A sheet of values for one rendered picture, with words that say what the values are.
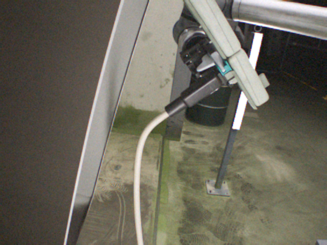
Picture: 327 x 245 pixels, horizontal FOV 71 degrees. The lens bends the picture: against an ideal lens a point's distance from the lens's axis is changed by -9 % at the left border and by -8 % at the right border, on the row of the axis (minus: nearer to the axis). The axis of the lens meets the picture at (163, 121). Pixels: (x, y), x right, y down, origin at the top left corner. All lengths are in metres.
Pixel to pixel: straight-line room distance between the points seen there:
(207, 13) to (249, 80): 0.18
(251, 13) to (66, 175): 0.69
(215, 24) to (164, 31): 2.07
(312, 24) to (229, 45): 0.35
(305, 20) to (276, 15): 0.08
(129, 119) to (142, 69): 0.58
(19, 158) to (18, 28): 0.23
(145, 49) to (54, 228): 2.19
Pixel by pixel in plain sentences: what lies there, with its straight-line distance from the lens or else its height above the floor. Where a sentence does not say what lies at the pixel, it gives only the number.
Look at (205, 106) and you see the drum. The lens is 3.24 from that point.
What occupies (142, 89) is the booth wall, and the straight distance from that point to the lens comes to 2.67.
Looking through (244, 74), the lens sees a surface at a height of 1.25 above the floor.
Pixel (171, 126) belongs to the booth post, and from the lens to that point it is 2.80.
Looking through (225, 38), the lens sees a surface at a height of 1.32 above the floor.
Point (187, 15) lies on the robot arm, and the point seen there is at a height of 1.35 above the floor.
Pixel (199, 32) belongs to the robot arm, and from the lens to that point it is 0.72.
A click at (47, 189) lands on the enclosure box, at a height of 1.02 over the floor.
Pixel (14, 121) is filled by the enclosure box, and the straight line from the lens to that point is 0.47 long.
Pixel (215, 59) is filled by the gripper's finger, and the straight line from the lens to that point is 0.55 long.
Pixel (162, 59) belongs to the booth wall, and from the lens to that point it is 2.58.
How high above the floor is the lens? 1.35
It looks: 24 degrees down
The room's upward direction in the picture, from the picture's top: 8 degrees clockwise
